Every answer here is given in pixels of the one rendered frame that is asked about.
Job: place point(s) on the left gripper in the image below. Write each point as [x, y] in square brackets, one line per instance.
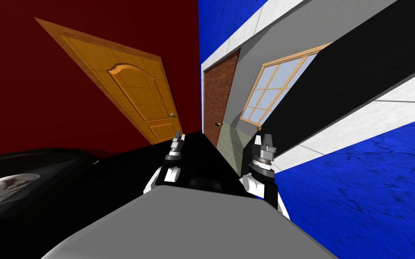
[175, 145]

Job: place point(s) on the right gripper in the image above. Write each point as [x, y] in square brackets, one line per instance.
[264, 151]

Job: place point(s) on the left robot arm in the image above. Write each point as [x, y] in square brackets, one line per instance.
[171, 172]

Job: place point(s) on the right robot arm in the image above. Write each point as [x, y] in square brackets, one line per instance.
[261, 180]

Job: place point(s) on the wooden framed window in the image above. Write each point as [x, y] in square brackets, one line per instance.
[276, 86]

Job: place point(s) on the brown wooden door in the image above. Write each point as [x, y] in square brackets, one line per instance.
[216, 93]

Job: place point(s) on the orange panelled door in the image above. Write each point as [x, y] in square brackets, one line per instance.
[128, 82]

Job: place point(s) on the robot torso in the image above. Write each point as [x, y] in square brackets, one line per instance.
[193, 226]

